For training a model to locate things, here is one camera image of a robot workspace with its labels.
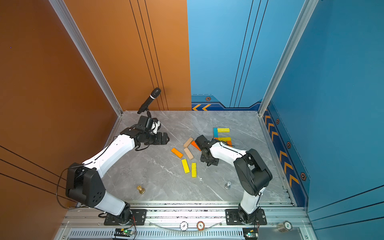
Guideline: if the brass chess piece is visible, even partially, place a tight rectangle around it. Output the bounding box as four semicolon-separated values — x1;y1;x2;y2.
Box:
137;186;146;194

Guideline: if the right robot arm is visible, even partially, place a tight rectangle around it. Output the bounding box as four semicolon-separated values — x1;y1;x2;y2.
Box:
195;135;273;224

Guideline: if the black microphone on stand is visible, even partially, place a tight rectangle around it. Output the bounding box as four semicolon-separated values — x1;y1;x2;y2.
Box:
137;88;161;119

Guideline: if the beige wooden block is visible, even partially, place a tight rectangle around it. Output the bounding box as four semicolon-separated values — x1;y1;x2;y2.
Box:
183;138;194;148
184;148;194;160

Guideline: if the orange block far left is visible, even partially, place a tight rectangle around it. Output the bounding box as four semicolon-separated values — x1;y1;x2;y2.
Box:
171;148;183;159

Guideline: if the silver tape roll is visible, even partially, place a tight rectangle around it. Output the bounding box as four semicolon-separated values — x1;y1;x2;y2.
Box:
277;221;293;233

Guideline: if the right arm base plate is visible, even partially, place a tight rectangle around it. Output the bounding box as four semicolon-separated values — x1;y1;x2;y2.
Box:
225;208;268;226

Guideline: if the left green circuit board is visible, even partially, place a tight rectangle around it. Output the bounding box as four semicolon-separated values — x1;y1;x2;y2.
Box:
114;228;136;240

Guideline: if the aluminium corner post left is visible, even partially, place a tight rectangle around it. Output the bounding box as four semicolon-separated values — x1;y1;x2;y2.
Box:
49;0;123;117

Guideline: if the aluminium corner post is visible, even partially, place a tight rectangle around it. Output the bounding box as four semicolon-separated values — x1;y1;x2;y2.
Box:
49;0;123;117
258;0;319;117

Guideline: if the long orange block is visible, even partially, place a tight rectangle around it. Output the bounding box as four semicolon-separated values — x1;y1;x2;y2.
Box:
191;141;201;151

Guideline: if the green circuit board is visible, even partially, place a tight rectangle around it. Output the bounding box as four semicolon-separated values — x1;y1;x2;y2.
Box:
114;228;136;240
242;228;259;240

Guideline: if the right green circuit board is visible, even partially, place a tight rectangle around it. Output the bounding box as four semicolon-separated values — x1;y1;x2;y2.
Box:
242;228;259;240

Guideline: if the silver chess piece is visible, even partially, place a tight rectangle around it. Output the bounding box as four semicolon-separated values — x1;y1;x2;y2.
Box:
225;182;232;190

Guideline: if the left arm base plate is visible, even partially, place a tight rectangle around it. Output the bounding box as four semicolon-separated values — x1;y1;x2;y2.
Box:
104;209;147;226

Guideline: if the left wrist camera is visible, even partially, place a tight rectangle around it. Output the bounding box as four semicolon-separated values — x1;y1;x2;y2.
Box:
136;116;161;134

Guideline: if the aluminium corner post right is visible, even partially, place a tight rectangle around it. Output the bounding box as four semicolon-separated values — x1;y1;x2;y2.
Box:
258;0;319;117

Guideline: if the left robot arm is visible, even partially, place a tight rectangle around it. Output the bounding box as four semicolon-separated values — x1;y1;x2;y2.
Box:
66;128;170;219

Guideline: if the yellow block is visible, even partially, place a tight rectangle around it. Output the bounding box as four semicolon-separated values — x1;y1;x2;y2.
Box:
217;128;230;133
218;137;232;142
182;159;190;174
191;163;197;178

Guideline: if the copper tape roll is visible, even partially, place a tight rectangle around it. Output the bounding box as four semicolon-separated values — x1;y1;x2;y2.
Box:
197;221;205;231

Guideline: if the aluminium front rail frame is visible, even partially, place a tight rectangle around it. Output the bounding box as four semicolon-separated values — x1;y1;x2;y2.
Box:
55;201;316;240

